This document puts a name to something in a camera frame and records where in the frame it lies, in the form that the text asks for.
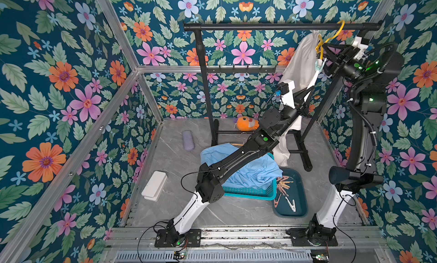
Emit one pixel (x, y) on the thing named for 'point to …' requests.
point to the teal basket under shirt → (268, 194)
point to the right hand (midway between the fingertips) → (329, 45)
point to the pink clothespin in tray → (276, 200)
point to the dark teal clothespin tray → (292, 200)
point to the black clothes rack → (302, 149)
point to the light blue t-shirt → (263, 173)
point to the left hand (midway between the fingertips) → (314, 84)
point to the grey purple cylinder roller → (188, 140)
